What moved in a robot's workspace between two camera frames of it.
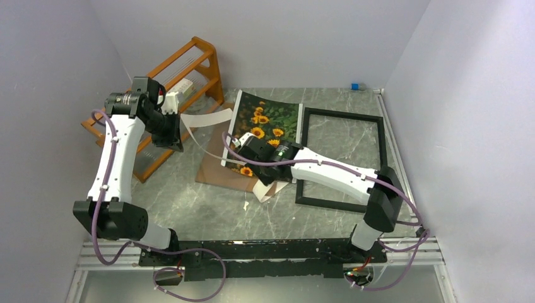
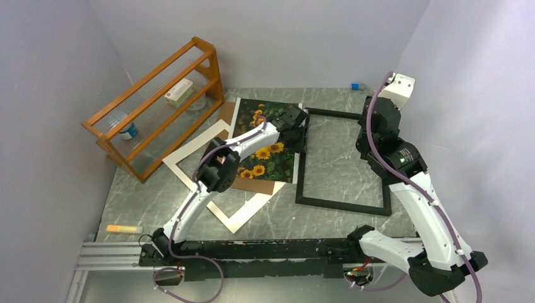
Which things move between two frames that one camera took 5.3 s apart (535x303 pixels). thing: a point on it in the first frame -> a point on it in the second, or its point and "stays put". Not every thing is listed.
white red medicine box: (185, 86) stays put
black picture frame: (299, 199) stays put
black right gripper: (262, 177) -> (360, 119)
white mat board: (262, 189) -> (236, 220)
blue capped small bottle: (358, 86) stays put
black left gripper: (173, 140) -> (301, 146)
